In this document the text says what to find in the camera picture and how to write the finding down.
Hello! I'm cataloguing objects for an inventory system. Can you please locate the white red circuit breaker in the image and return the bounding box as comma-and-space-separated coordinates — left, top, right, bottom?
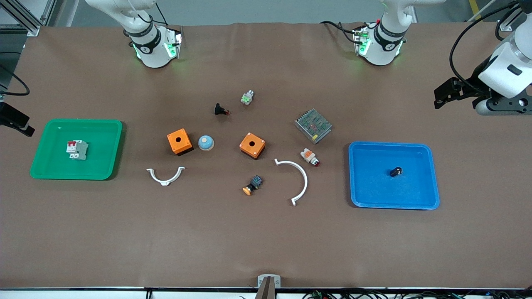
66, 140, 89, 161

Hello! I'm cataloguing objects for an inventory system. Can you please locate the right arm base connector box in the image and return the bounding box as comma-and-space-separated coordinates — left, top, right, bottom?
165, 28, 183, 59

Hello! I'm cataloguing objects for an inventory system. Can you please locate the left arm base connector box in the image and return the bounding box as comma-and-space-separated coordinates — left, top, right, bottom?
353, 27, 371, 56

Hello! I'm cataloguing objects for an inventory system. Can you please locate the green plastic tray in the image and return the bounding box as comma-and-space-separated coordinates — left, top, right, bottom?
30, 119, 123, 181

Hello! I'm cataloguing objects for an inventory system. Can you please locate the blue plastic tray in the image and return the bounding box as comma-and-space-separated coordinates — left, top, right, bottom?
348, 141, 440, 210

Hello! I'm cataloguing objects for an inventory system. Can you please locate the metal mesh power supply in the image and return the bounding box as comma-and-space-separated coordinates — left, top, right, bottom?
294, 108, 333, 145

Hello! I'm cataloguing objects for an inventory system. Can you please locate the orange white indicator lamp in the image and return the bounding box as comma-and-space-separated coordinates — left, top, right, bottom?
300, 148, 321, 167

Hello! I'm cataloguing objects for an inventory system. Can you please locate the small white arc clamp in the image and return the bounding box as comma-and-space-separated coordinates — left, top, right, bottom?
146, 167, 186, 186

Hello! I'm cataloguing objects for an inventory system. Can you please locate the large white arc clamp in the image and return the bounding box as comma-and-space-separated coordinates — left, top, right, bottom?
274, 158, 309, 207

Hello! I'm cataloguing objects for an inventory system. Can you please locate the orange button box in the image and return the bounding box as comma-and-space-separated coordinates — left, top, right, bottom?
167, 128, 194, 156
239, 132, 266, 160

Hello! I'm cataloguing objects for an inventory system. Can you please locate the brown table mat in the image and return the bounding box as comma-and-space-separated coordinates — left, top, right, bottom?
0, 23, 532, 289

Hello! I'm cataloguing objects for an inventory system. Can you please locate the aluminium frame profile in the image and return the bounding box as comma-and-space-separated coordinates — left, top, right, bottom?
0, 0, 57, 37
499, 15, 522, 32

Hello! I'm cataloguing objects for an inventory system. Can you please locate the black left base cable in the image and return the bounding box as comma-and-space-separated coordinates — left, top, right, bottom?
320, 19, 381, 44

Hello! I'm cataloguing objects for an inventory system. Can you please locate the black base cable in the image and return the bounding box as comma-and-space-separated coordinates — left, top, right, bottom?
320, 19, 381, 44
153, 0, 169, 26

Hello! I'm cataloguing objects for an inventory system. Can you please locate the black right base cable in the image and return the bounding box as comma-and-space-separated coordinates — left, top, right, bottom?
153, 0, 169, 26

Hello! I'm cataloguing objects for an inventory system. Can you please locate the orange capped blue switch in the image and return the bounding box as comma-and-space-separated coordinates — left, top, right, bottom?
242, 175, 263, 196

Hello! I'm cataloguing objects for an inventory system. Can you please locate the black cable bundle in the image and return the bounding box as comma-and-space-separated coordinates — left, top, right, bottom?
301, 288, 532, 299

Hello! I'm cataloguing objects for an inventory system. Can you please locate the grey metal mount bracket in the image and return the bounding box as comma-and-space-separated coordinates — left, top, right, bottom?
254, 274, 282, 299

